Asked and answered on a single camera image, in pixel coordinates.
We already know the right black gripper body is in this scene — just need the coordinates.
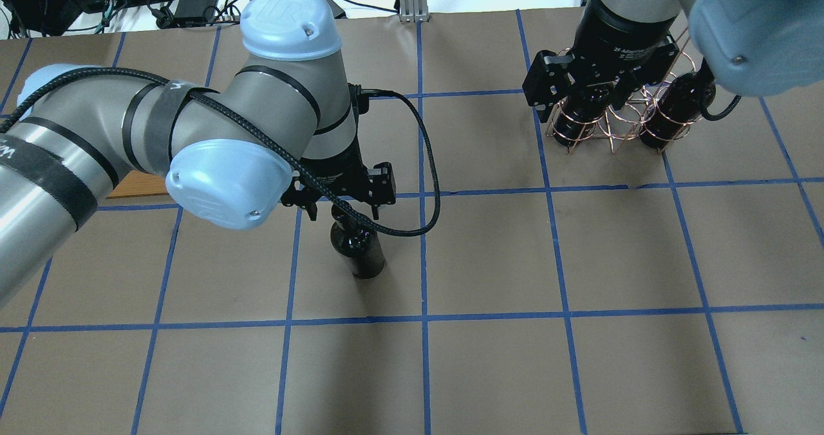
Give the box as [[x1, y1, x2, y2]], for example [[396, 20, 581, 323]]
[[523, 10, 679, 107]]

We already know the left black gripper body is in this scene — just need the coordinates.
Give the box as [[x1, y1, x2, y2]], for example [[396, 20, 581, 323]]
[[281, 153, 397, 207]]

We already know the dark wine bottle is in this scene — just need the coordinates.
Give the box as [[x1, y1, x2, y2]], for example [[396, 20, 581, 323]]
[[552, 83, 614, 148], [330, 205, 386, 279], [641, 71, 716, 150]]

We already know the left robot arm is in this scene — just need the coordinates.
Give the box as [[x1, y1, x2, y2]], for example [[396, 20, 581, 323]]
[[2, 0, 441, 304]]

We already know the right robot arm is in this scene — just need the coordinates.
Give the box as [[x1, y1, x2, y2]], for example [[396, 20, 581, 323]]
[[523, 0, 823, 109]]

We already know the wooden tray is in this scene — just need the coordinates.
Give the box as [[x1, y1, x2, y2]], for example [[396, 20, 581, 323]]
[[107, 171, 168, 199]]

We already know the black power adapter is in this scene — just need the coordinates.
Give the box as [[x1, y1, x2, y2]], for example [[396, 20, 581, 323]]
[[323, 0, 348, 21]]

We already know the copper wire bottle basket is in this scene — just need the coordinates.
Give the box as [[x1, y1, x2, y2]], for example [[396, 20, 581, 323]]
[[535, 28, 698, 153]]

